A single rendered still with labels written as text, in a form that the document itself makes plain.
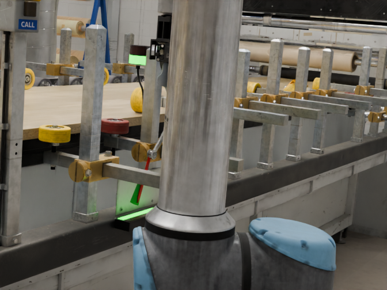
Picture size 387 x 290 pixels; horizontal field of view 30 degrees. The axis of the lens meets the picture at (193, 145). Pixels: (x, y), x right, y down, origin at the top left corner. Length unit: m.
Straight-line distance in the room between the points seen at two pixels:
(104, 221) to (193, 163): 0.70
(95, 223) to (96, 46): 0.42
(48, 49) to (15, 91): 4.51
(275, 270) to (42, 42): 4.95
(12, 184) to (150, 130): 0.50
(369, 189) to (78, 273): 2.94
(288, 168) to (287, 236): 1.55
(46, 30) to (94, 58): 4.31
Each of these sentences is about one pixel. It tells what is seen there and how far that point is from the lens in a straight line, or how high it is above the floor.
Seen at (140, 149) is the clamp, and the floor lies 0.86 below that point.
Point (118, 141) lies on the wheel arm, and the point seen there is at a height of 0.85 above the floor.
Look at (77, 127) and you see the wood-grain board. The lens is 2.01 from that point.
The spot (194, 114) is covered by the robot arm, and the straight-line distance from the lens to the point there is 1.12.
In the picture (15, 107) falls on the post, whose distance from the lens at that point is 1.53.
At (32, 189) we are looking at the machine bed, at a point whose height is 0.74.
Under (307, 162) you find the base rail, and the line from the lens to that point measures 2.89.
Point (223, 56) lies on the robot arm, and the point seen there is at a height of 1.15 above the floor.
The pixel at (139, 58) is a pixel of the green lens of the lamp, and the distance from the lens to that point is 1.93.
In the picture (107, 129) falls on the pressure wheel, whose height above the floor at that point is 0.88.
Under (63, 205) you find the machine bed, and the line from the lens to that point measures 2.04.
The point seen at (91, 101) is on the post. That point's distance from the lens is 1.72.
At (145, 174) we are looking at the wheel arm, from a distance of 1.69.
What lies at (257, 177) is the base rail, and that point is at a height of 0.69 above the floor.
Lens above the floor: 1.20
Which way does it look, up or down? 10 degrees down
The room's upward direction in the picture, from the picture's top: 5 degrees clockwise
